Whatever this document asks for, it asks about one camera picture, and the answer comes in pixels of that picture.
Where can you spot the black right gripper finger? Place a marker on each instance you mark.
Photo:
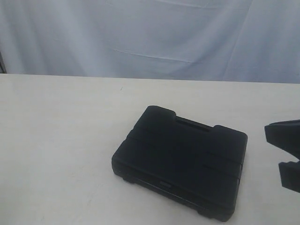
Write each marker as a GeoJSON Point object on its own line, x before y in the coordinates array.
{"type": "Point", "coordinates": [285, 135]}

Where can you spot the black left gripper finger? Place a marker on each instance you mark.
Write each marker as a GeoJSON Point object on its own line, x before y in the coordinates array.
{"type": "Point", "coordinates": [290, 174]}

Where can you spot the black plastic tool case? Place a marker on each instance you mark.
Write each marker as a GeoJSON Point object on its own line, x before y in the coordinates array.
{"type": "Point", "coordinates": [191, 163]}

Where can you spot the white backdrop curtain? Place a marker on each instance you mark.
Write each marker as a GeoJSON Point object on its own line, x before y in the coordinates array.
{"type": "Point", "coordinates": [215, 40]}

